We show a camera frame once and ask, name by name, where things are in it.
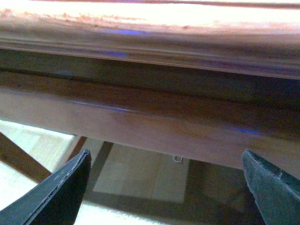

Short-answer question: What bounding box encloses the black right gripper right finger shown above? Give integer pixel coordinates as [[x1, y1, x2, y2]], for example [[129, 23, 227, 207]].
[[241, 149, 300, 225]]

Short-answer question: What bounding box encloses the wooden keyboard tray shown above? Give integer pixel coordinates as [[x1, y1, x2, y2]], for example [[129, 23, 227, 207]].
[[0, 71, 300, 177]]

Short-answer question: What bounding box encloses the wooden desk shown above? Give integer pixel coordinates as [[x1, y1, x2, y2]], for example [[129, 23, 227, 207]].
[[0, 0, 300, 80]]

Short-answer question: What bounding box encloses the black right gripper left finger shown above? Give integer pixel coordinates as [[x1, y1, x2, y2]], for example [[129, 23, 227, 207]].
[[0, 150, 91, 225]]

